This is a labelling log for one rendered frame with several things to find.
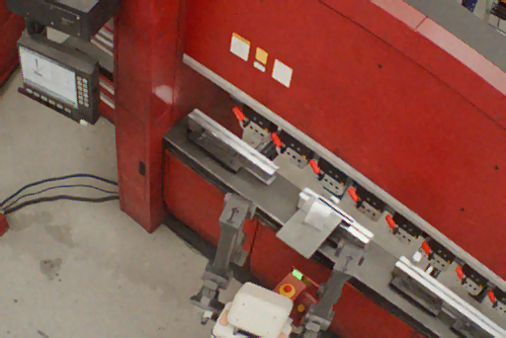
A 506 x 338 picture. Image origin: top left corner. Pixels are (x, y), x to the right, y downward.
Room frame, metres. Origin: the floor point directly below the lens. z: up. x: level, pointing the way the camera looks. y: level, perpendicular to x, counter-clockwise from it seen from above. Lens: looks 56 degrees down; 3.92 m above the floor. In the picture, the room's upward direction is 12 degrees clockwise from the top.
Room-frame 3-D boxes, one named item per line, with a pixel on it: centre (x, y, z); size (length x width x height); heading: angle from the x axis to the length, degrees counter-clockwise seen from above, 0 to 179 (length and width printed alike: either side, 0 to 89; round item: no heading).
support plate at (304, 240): (1.71, -0.29, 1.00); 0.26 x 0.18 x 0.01; 152
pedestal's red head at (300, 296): (1.47, -0.31, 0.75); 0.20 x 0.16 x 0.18; 59
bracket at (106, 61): (2.22, 0.91, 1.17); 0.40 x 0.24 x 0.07; 62
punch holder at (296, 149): (1.95, -0.16, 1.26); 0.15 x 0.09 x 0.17; 62
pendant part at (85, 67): (1.96, 0.92, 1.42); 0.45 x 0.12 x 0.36; 74
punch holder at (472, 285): (1.48, -1.04, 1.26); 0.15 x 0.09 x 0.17; 62
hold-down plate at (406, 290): (1.51, -0.87, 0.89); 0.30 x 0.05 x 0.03; 62
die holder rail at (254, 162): (2.11, 0.12, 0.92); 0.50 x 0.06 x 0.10; 62
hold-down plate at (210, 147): (2.08, 0.19, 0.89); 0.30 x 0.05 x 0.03; 62
